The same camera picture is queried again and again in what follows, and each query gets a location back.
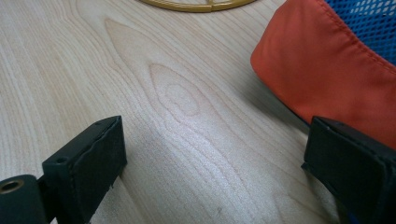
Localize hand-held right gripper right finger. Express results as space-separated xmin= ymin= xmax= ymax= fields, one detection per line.
xmin=301 ymin=116 xmax=396 ymax=224

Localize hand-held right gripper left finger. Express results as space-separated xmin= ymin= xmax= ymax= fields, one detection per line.
xmin=37 ymin=115 xmax=128 ymax=224

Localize orange and blue mesh bag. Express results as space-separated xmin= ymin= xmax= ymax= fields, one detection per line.
xmin=250 ymin=0 xmax=396 ymax=150

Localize gold metal ring rack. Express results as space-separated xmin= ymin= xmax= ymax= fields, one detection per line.
xmin=138 ymin=0 xmax=258 ymax=13

